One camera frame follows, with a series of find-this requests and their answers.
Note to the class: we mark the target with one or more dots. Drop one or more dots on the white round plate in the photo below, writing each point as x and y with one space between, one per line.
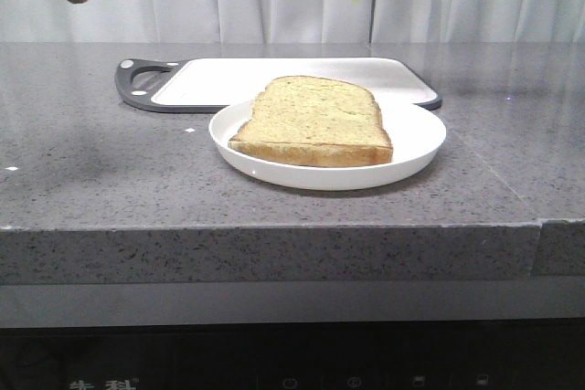
416 135

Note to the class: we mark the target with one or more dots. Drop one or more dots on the white cutting board grey rim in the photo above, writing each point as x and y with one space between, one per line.
207 85

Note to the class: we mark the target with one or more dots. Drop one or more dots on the grey curtain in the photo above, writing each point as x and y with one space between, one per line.
293 21

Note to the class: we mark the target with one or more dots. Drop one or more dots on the black appliance control panel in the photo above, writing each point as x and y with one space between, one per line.
529 354

